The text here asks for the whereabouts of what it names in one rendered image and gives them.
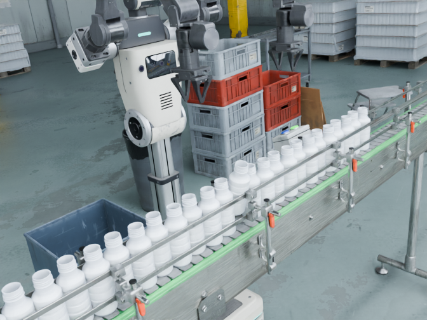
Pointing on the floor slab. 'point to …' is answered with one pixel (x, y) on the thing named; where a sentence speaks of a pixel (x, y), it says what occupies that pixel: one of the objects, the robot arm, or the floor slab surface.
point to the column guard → (237, 18)
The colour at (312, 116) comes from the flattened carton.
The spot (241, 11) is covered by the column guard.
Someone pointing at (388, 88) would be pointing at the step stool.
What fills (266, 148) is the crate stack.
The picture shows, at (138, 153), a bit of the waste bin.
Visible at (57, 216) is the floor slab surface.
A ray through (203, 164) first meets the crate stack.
